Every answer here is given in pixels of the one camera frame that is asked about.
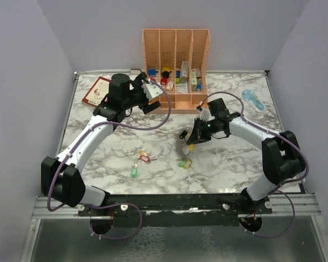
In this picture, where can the yellow tag key lower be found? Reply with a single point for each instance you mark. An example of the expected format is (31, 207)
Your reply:
(144, 152)

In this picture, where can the grey green box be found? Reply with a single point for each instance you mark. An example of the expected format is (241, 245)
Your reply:
(184, 69)

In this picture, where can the red black bottle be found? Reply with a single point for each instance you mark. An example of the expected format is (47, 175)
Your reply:
(165, 77)

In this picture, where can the peach plastic desk organizer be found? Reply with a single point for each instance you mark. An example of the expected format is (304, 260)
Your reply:
(168, 48)

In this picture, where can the yellow tag key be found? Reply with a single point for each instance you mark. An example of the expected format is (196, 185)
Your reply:
(144, 152)
(188, 163)

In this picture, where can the metal coil keyring yellow handle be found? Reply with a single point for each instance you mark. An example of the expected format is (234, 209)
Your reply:
(183, 150)

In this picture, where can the yellow tag key upper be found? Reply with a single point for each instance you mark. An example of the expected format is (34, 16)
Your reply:
(188, 163)

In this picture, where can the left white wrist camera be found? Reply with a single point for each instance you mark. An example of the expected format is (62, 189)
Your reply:
(151, 91)

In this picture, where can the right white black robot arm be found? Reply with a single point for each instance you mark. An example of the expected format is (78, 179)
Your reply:
(281, 159)

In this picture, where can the red tag key lower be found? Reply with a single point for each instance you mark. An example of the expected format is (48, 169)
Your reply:
(146, 159)

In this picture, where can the white adapter at wall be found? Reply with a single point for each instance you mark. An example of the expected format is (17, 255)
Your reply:
(135, 71)

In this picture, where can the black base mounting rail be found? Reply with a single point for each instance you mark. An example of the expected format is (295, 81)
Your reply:
(174, 210)

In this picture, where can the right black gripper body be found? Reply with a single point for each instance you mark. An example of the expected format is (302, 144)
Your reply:
(204, 128)

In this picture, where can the red cover paperback book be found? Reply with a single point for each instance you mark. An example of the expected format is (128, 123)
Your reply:
(97, 92)

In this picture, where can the black tag key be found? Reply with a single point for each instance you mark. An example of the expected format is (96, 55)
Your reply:
(183, 134)

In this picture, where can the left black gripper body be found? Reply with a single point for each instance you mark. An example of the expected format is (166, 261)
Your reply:
(138, 98)

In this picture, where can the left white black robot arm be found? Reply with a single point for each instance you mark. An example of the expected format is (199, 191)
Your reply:
(61, 178)

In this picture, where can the blue packaged item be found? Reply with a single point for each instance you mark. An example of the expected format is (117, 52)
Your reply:
(252, 99)

